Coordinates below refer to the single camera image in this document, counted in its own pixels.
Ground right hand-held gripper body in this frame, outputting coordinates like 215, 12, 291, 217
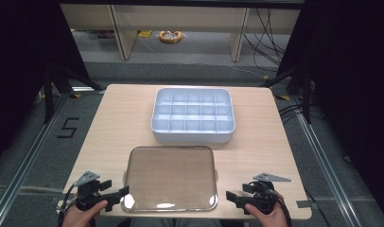
243, 172, 292, 216

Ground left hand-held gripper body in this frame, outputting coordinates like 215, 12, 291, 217
74, 170, 111, 212

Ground clear plastic box lid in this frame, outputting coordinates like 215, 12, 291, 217
121, 145, 219, 213

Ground person's right hand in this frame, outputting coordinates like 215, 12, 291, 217
244, 193, 289, 227

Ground person's left hand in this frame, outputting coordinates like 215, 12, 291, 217
61, 200, 109, 227

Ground white compartment storage box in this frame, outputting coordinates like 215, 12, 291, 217
149, 87, 236, 145

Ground black metal stand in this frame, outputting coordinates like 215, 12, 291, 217
43, 61, 103, 125
260, 65, 315, 125

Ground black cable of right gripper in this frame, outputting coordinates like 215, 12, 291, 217
248, 180, 292, 227

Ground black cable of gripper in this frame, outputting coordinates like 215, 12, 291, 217
57, 183, 79, 227
248, 180, 292, 227

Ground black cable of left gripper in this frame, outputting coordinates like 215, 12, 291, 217
57, 183, 79, 227

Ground aluminium floor rail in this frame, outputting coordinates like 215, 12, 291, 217
292, 96, 362, 227
0, 94, 71, 223

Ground black floor cables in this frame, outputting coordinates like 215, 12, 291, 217
276, 103, 305, 125

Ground white floor cable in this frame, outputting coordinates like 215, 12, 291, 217
225, 63, 268, 80

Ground black hanging cables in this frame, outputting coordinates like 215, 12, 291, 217
242, 8, 287, 68

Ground white desk frame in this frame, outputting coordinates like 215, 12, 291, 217
60, 3, 302, 62

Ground orange cable coil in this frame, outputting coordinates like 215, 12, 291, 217
158, 29, 183, 44

